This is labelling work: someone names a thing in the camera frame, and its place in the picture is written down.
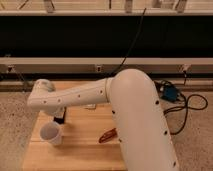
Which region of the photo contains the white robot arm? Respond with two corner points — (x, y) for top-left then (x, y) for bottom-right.
(27, 69), (180, 171)

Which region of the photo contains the white paper cup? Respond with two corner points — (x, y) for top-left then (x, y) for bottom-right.
(40, 121), (62, 146)

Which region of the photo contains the wooden cutting board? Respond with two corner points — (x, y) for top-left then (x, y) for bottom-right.
(22, 80), (128, 171)

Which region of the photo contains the red chili pepper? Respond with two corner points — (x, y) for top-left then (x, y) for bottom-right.
(98, 128), (117, 143)

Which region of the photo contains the blue power box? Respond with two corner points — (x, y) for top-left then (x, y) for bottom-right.
(162, 86), (178, 102)

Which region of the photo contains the center wall outlet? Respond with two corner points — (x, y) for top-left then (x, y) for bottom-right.
(97, 66), (102, 72)

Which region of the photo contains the wall outlet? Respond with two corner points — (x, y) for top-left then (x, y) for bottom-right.
(97, 66), (102, 72)
(8, 66), (13, 73)
(181, 64), (190, 72)

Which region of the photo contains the left wall outlet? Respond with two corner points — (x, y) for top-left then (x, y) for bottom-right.
(8, 66), (13, 73)

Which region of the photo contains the black floor cable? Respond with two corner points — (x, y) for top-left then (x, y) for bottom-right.
(154, 79), (209, 136)

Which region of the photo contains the black hanging cable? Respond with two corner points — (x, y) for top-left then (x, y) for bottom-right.
(112, 7), (148, 73)

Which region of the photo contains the right wall outlet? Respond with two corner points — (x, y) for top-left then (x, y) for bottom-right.
(181, 64), (190, 72)

